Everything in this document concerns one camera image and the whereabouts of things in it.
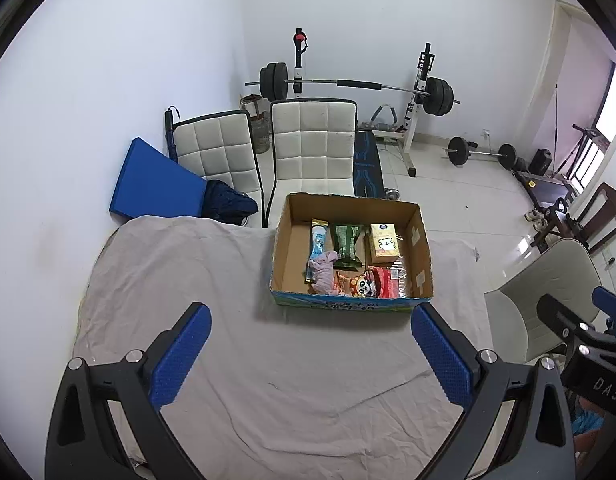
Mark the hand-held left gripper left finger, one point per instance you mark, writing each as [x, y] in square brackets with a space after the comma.
[180, 357]

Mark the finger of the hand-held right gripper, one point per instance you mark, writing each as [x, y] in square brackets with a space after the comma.
[610, 300]
[563, 315]

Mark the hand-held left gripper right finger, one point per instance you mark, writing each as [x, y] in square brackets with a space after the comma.
[440, 355]

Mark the red snack packet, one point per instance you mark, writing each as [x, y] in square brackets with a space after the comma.
[388, 282]

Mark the orange panda snack packet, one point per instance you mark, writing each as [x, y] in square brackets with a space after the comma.
[358, 285]

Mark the yellow tissue pack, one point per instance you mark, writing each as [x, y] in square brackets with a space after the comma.
[384, 245]

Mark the grey sock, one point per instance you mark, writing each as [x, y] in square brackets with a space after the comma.
[324, 272]

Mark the green snack packet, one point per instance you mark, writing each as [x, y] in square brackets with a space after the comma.
[347, 242]

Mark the cardboard box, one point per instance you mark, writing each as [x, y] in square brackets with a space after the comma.
[288, 245]

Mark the long blue white packet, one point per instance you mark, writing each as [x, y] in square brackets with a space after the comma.
[319, 240]

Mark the grey shell chair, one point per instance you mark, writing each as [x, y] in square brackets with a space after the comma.
[548, 285]

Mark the grey table cloth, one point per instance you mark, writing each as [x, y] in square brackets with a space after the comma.
[188, 280]

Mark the brown wooden chair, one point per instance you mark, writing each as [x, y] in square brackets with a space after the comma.
[595, 215]

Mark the pair of light shoes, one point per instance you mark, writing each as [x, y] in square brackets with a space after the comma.
[535, 220]

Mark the black speaker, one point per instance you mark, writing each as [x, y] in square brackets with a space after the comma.
[541, 161]

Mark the black tripod stand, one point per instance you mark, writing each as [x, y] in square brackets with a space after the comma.
[580, 145]

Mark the dark blue bag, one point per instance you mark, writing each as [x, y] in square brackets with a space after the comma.
[228, 202]

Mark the blue foam mat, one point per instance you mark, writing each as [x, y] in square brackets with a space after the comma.
[153, 180]

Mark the window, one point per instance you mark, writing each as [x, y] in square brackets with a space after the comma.
[613, 110]

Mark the short barbell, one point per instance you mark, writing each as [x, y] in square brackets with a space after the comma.
[458, 150]

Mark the black blue bench pad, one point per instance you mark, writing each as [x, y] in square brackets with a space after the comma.
[367, 160]

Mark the white padded chair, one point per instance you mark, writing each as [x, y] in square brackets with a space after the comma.
[313, 140]
[213, 145]

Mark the glass jar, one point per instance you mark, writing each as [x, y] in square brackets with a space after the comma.
[262, 132]

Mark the white bench press rack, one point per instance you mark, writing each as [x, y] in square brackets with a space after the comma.
[417, 115]

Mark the long barbell with black plates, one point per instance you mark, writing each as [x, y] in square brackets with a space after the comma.
[275, 80]

